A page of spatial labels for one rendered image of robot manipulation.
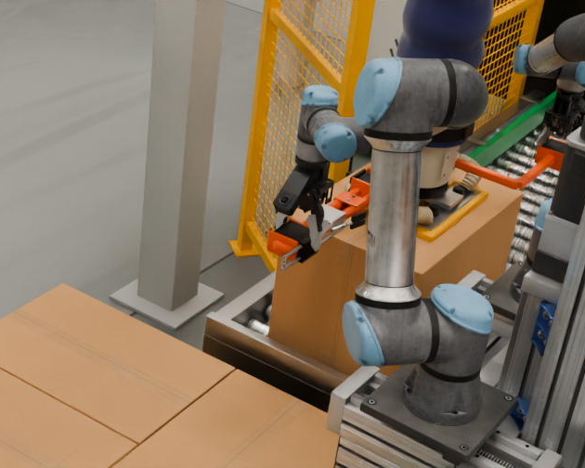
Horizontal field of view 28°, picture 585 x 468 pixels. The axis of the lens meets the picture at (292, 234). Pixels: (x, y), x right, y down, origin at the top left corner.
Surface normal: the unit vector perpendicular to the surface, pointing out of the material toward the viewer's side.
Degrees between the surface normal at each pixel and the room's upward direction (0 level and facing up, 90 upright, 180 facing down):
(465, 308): 8
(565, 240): 90
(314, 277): 90
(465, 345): 90
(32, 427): 0
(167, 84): 90
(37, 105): 0
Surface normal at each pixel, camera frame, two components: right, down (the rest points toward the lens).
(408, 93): 0.29, 0.13
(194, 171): 0.83, 0.36
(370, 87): -0.94, -0.11
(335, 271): -0.55, 0.35
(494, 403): 0.12, -0.86
